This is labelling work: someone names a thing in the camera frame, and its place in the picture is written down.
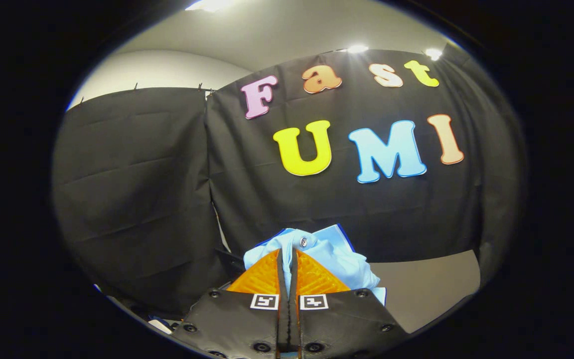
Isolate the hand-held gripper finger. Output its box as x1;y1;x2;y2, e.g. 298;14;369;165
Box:
171;248;290;359
289;248;410;359

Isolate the light blue polo shirt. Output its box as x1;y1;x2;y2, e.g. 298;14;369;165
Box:
243;224;387;306

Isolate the grey top-load washing machine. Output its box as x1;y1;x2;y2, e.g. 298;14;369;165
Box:
108;294;183;336

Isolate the beige cabinet with dark top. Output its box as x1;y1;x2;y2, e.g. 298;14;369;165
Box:
369;249;481;334

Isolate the black backdrop cloth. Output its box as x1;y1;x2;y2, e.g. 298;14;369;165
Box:
52;47;527;320

